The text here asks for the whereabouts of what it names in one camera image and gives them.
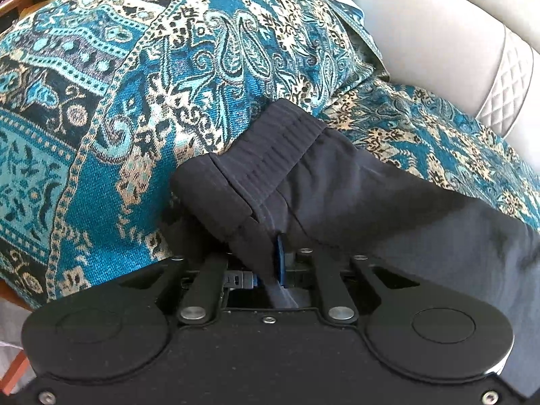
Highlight orange wooden bar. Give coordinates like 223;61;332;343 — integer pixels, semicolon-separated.
0;282;35;389

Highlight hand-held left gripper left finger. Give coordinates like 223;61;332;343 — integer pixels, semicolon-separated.
121;255;258;326

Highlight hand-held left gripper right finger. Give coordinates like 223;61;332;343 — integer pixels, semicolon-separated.
274;236;421;326

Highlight beige leather sofa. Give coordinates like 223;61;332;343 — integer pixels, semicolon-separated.
349;0;540;153

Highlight blue paisley patterned blanket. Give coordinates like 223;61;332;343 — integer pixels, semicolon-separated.
0;0;540;309

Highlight dark grey pants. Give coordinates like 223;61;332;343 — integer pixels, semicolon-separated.
162;98;540;397

